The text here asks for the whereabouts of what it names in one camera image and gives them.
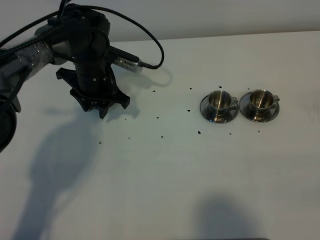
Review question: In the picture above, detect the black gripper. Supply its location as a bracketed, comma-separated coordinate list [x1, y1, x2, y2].
[55, 37, 131, 120]

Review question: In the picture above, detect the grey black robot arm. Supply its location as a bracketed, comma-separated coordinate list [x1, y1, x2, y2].
[0, 9, 140, 149]

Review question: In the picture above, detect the left stainless steel teacup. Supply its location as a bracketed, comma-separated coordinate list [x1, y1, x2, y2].
[208, 90, 238, 116]

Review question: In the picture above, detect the stainless steel teacup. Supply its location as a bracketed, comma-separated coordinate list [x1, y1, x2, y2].
[248, 89, 280, 115]
[208, 90, 238, 116]

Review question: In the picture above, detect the left stainless steel saucer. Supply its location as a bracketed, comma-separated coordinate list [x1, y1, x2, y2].
[199, 95, 239, 124]

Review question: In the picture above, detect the stainless steel saucer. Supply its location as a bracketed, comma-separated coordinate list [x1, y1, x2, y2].
[238, 89, 280, 123]
[199, 95, 239, 124]

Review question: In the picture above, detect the right stainless steel saucer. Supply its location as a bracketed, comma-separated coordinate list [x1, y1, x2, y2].
[238, 89, 280, 123]

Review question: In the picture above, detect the right stainless steel teacup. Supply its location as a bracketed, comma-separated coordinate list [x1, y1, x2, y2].
[248, 89, 280, 115]

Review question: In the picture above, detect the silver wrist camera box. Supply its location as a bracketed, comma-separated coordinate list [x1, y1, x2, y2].
[107, 46, 143, 74]

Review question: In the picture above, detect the black braided cable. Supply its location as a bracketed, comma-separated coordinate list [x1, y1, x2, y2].
[0, 0, 166, 111]

